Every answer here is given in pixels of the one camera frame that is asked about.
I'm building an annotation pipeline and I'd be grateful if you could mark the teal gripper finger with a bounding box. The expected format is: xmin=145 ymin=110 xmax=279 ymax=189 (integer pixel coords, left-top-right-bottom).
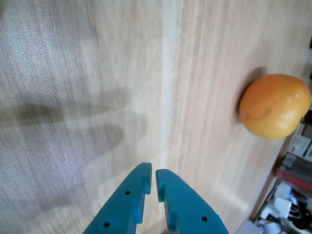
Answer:
xmin=155 ymin=168 xmax=230 ymax=234
xmin=82 ymin=162 xmax=153 ymax=234

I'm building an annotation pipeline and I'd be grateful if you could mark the red and black box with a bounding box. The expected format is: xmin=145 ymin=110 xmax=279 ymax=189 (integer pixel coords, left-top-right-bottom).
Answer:
xmin=275 ymin=152 xmax=312 ymax=193

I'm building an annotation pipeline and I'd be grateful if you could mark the pale yellowish orange fruit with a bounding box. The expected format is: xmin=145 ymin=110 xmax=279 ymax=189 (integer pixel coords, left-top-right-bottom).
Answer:
xmin=238 ymin=74 xmax=312 ymax=140

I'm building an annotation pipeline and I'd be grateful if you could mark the white power adapter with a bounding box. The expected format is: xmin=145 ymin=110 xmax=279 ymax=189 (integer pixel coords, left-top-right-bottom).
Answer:
xmin=276 ymin=182 xmax=291 ymax=198
xmin=273 ymin=196 xmax=293 ymax=218

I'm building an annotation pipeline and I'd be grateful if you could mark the black round object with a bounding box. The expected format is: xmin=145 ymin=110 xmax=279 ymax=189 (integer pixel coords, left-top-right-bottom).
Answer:
xmin=291 ymin=202 xmax=312 ymax=230

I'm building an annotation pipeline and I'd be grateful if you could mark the white and green cardboard box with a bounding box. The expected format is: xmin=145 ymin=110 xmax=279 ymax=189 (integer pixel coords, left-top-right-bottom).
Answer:
xmin=287 ymin=135 xmax=312 ymax=161

